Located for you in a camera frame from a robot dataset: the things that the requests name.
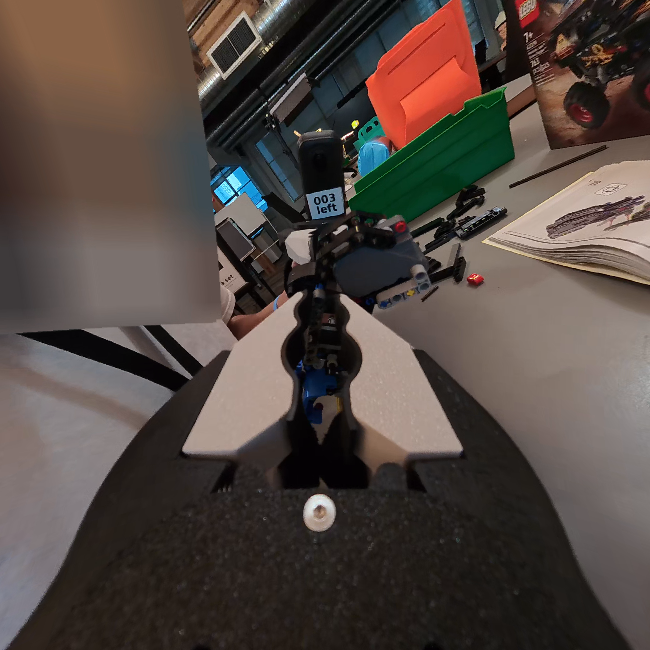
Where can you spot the open instruction booklet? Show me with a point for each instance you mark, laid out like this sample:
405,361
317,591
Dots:
584,233

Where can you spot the small red toy piece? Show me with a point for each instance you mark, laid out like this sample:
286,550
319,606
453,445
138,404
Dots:
475,279

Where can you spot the white board panel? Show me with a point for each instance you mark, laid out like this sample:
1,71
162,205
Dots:
243,208

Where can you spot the orange plastic bin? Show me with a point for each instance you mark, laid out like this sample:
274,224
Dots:
421,76

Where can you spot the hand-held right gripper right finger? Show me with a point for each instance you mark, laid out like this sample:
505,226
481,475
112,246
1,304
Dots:
406,406

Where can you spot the white air vent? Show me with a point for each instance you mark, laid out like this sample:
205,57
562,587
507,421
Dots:
233,44

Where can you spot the person's left forearm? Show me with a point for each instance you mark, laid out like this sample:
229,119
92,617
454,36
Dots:
251,325

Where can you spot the grey light panel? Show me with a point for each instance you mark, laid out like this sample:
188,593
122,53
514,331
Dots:
290,100

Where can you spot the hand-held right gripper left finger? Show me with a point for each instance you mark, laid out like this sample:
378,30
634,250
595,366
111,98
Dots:
243,406

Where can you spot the grey black toy brick model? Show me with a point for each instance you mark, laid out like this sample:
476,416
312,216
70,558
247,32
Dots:
370,269

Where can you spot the green plastic bin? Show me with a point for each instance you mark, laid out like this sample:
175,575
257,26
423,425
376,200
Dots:
447,162

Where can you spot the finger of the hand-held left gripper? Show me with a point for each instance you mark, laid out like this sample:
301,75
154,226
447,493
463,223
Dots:
299,246

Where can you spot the light blue bundle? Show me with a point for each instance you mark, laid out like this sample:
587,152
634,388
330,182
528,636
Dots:
373,157

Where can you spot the dark monitor screen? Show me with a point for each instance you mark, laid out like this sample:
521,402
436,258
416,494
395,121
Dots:
234,241

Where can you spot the toy truck set box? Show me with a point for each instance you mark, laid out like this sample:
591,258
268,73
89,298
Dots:
558,127

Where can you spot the long thin black axle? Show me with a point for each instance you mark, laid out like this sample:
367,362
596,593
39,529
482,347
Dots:
558,166

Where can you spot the metal air duct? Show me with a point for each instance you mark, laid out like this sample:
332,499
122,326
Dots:
274,25

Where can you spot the pile of black toy beams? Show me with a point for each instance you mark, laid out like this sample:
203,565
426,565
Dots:
477,221

